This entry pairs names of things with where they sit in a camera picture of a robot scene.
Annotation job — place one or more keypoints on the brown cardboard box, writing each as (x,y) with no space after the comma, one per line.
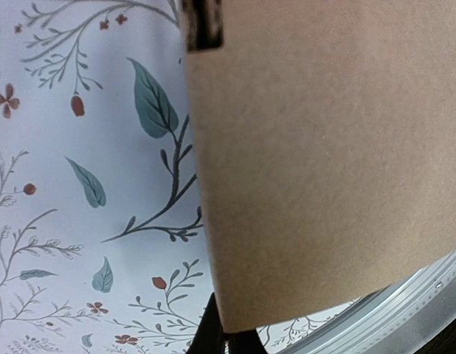
(325,137)

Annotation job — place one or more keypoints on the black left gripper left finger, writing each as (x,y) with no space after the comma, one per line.
(209,337)

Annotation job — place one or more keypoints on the aluminium front rail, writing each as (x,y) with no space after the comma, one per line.
(398,319)

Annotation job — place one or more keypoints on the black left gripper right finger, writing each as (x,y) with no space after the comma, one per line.
(247,342)

